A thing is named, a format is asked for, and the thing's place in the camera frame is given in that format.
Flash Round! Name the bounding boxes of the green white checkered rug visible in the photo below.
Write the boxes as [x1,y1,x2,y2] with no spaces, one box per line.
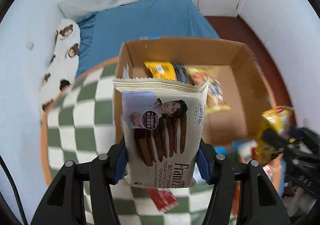
[40,57,238,225]

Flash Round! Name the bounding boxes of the white bear print pillow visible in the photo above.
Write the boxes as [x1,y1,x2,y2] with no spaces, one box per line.
[39,18,82,113]

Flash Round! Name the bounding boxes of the red snack packet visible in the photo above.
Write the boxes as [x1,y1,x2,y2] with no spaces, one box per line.
[146,188,179,212]

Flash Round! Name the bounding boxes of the yellow orange biscuit packet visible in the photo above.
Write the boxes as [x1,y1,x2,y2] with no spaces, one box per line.
[187,66,232,115]

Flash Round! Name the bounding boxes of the cream chocolate cookie packet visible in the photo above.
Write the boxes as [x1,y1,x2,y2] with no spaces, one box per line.
[112,77,210,188]

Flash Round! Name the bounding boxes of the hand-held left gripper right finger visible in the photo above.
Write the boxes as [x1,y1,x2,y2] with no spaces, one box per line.
[196,139,292,225]

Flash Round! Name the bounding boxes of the brown cardboard box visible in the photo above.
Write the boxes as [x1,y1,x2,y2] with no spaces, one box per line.
[111,37,277,148]

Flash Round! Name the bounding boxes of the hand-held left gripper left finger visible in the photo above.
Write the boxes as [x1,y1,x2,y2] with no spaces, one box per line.
[30,137,130,225]

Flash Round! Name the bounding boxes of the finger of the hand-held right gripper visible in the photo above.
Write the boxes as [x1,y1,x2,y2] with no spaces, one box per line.
[261,128,297,151]
[291,127,320,149]

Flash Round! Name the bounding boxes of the black cable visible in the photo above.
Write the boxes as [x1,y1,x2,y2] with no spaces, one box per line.
[0,155,28,225]

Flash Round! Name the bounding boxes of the blue bed sheet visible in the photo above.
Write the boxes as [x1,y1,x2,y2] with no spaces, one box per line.
[75,0,220,78]

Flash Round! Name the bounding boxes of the yellow mushroom print snack packet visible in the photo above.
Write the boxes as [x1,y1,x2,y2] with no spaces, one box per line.
[255,106,295,163]

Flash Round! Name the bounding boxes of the black snack packet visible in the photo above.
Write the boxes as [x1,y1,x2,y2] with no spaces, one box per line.
[171,63,192,84]

